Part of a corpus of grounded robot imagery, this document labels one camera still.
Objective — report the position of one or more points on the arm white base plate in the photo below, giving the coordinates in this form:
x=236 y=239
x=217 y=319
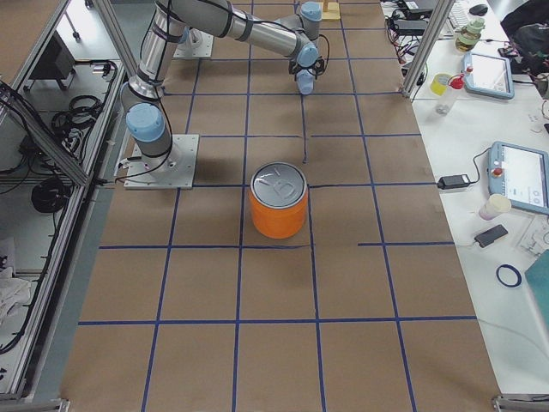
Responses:
x=177 y=172
x=194 y=44

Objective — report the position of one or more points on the yellow tape roll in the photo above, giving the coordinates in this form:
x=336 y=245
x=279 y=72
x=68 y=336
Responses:
x=439 y=83

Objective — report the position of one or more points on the white paper cup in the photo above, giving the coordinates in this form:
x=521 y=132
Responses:
x=495 y=206

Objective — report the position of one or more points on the wooden cup rack stand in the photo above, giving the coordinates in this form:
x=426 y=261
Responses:
x=331 y=10

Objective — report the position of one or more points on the near blue teach pendant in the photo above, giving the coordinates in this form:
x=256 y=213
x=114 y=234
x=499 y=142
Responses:
x=520 y=174

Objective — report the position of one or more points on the blue teach pendant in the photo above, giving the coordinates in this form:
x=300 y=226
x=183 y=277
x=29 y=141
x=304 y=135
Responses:
x=488 y=75
x=520 y=174

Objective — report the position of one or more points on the black smartphone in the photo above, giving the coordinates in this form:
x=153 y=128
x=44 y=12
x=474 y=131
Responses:
x=489 y=236

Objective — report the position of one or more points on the orange can with silver lid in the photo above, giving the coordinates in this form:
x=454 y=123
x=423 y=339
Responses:
x=278 y=199

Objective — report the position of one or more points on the black power adapter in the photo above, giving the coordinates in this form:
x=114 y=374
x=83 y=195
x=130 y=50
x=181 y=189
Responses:
x=456 y=181

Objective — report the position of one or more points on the far blue teach pendant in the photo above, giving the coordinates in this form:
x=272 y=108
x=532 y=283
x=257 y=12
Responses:
x=488 y=75

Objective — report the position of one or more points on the black computer mouse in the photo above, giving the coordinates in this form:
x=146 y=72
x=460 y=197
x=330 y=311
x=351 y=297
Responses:
x=478 y=9

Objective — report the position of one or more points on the teal board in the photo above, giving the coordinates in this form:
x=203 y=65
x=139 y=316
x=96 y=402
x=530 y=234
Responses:
x=537 y=278

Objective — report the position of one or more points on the glass tea jar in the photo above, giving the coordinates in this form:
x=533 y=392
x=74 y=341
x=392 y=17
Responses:
x=467 y=37

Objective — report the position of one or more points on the clear bottle red cap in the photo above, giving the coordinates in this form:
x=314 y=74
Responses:
x=453 y=90

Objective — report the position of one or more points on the light blue plastic cup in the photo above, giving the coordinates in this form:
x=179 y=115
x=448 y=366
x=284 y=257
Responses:
x=305 y=81

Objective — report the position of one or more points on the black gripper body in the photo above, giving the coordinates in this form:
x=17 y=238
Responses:
x=298 y=70

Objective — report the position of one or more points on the white cloth rag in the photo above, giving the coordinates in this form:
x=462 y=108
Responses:
x=15 y=292

